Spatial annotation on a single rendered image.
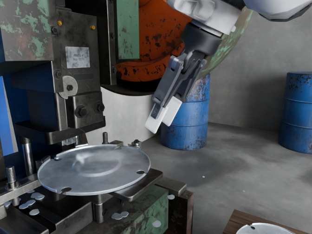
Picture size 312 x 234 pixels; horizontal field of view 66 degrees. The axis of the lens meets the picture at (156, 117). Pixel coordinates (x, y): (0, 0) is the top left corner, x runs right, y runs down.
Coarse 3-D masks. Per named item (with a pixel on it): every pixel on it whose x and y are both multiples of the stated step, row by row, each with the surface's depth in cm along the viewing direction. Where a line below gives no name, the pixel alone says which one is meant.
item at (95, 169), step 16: (96, 144) 78; (112, 144) 78; (48, 160) 67; (64, 160) 68; (80, 160) 66; (96, 160) 66; (112, 160) 66; (128, 160) 68; (144, 160) 68; (48, 176) 59; (64, 176) 59; (80, 176) 59; (96, 176) 59; (112, 176) 59; (128, 176) 59; (80, 192) 52; (96, 192) 51
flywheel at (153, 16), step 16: (144, 0) 86; (160, 0) 84; (144, 16) 89; (160, 16) 86; (176, 16) 82; (144, 32) 91; (160, 32) 87; (176, 32) 83; (144, 48) 92; (160, 48) 88; (176, 48) 81; (128, 64) 95; (144, 64) 91; (160, 64) 86; (128, 80) 95; (144, 80) 91
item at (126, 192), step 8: (144, 176) 59; (152, 176) 59; (160, 176) 60; (136, 184) 55; (144, 184) 55; (152, 184) 57; (112, 192) 53; (120, 192) 52; (128, 192) 52; (136, 192) 52; (88, 200) 62; (96, 200) 60; (104, 200) 62; (112, 200) 64; (120, 200) 66; (128, 200) 51; (96, 208) 61; (104, 208) 62; (112, 208) 65; (96, 216) 61; (104, 216) 62
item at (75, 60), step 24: (72, 24) 58; (96, 24) 64; (72, 48) 58; (96, 48) 65; (72, 72) 59; (96, 72) 66; (48, 96) 58; (72, 96) 57; (96, 96) 63; (48, 120) 60; (72, 120) 59; (96, 120) 64
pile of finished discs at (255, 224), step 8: (256, 224) 104; (264, 224) 104; (272, 224) 103; (240, 232) 99; (248, 232) 99; (256, 232) 99; (264, 232) 99; (272, 232) 99; (280, 232) 99; (288, 232) 99
